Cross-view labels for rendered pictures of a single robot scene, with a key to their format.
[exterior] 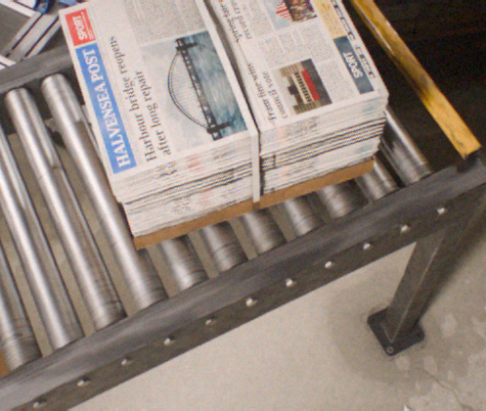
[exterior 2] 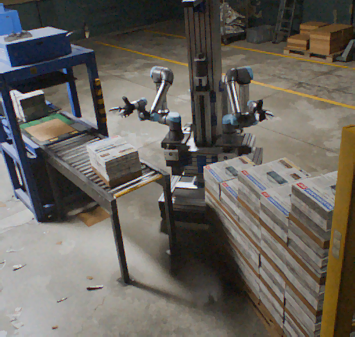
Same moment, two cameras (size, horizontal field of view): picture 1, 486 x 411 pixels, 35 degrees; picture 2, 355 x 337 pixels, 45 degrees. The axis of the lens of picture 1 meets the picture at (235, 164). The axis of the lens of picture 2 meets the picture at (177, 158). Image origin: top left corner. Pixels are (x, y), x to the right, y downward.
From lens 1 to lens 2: 3.14 m
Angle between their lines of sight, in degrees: 59
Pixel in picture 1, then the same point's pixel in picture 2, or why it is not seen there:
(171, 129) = (96, 147)
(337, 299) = (132, 267)
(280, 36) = (115, 151)
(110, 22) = (116, 139)
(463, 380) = (112, 296)
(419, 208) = (102, 194)
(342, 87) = (105, 157)
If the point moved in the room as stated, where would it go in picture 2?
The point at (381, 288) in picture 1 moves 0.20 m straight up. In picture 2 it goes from (138, 275) to (134, 256)
